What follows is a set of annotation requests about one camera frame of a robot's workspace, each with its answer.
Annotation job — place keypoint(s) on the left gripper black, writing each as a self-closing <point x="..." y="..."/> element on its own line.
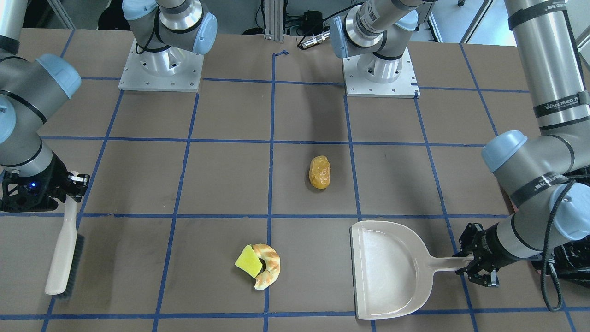
<point x="489" y="246"/>

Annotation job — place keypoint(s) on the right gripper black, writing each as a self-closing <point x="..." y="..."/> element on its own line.
<point x="54" y="174"/>

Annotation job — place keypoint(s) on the cream plastic dustpan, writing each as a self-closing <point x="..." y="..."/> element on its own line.
<point x="393" y="269"/>

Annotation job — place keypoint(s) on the cream hand brush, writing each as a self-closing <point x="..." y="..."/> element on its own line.
<point x="67" y="253"/>

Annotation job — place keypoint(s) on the orange potato toy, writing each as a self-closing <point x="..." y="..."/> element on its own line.
<point x="319" y="172"/>

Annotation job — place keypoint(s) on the croissant toy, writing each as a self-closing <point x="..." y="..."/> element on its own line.
<point x="272" y="266"/>

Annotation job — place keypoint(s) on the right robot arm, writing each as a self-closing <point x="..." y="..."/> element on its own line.
<point x="32" y="91"/>

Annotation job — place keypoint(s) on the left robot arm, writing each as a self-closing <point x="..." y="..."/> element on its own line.
<point x="519" y="191"/>

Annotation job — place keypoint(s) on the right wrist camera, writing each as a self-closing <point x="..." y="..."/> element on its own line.
<point x="27" y="194"/>

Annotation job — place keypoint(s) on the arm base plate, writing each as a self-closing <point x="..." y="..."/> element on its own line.
<point x="369" y="76"/>
<point x="172" y="70"/>

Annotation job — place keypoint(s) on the aluminium frame post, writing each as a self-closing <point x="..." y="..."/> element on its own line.
<point x="274" y="20"/>

